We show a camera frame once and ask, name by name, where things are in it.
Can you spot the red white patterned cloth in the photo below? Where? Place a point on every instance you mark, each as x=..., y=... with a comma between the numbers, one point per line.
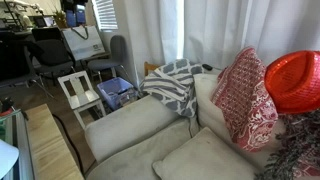
x=243, y=100

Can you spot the red woven hat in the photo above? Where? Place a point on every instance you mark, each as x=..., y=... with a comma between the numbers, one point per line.
x=293, y=80

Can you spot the beige fabric sofa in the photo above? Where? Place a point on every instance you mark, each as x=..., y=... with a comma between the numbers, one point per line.
x=133, y=123

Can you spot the light wooden table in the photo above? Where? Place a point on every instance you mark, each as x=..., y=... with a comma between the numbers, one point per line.
x=46, y=146

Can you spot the large beige cushion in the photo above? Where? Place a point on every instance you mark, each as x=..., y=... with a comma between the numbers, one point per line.
x=206, y=160

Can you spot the potted green plant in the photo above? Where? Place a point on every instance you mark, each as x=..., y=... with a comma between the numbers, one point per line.
x=60, y=19

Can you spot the blue plastic storage bin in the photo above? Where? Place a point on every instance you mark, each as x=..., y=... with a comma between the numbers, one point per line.
x=113, y=88

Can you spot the aluminium frame rig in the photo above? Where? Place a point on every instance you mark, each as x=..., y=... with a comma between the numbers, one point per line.
x=20, y=140

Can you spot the white and grey patterned blanket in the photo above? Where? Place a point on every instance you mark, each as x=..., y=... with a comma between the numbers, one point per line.
x=173, y=86

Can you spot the red black clamp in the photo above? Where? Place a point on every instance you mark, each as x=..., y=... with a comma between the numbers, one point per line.
x=6, y=106

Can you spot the small wooden side table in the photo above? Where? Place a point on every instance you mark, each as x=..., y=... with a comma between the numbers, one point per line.
x=150, y=67

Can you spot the dark blue item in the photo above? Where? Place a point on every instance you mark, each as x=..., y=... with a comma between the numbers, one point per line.
x=76, y=16

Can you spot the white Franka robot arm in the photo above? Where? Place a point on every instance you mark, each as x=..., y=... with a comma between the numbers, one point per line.
x=6, y=156

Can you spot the grey fabric chair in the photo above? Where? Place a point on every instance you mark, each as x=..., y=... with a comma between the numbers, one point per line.
x=117, y=48

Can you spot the white tote bag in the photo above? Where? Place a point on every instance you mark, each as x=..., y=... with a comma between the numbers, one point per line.
x=83, y=43

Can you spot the black office chair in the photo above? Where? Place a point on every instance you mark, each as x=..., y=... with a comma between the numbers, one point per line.
x=53, y=55

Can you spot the small white wooden chair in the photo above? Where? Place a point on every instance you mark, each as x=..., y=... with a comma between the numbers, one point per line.
x=83, y=98

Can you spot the white window blinds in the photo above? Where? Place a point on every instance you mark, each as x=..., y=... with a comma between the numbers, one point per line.
x=106, y=15

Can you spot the white curtain panel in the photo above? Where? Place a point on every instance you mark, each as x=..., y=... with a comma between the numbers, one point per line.
x=150, y=30
x=250, y=26

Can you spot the white desk equipment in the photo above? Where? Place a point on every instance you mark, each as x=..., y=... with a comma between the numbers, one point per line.
x=16, y=10

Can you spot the dark fringed scarf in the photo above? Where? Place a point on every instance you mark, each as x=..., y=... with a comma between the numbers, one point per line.
x=300, y=143

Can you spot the open laptop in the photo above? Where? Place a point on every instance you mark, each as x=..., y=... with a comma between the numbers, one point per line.
x=45, y=21

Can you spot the black remote control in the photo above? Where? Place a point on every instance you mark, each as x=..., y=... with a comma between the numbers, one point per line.
x=207, y=66

